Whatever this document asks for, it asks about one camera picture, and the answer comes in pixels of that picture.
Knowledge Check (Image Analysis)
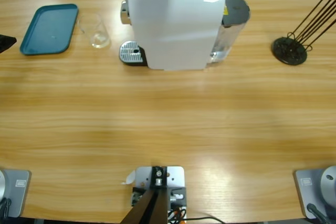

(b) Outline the black base cable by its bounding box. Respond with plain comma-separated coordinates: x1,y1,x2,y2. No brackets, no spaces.
306,202,330,224
0,197,13,219

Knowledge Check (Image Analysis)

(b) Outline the orange cable bundle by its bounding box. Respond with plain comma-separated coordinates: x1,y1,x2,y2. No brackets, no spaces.
167,206,187,221

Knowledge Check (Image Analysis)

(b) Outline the clear water tank grey lid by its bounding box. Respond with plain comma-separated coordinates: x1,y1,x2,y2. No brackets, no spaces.
208,0,251,65

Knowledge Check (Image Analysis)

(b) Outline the dark camera post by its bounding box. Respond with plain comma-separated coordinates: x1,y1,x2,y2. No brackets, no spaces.
121,165,169,224

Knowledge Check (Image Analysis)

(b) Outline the black capsule holder with rods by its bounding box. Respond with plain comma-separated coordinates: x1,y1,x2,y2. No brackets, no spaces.
271,0,336,66

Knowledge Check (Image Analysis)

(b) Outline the clear drinking glass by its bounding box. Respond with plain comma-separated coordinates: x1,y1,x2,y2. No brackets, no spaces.
77,13,111,49

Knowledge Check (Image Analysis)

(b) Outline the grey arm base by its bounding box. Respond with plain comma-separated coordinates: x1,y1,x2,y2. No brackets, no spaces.
293,165,336,220
0,168,32,219

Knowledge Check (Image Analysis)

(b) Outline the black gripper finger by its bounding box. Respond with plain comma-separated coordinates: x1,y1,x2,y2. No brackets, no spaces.
0,34,17,54

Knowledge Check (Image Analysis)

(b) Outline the thin black cable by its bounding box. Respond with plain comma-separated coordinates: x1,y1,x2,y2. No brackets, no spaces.
183,216,228,224

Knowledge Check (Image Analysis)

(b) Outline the white paper tag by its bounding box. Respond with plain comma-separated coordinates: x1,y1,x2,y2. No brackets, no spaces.
120,170,137,185

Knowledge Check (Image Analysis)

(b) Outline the white capsule coffee machine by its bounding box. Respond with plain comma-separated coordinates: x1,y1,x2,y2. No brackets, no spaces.
119,0,227,72

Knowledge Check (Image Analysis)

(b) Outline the teal plastic tray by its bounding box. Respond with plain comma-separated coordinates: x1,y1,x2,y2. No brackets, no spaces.
19,3,79,56

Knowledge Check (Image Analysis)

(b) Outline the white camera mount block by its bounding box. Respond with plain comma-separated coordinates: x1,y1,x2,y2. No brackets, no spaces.
131,165,187,224

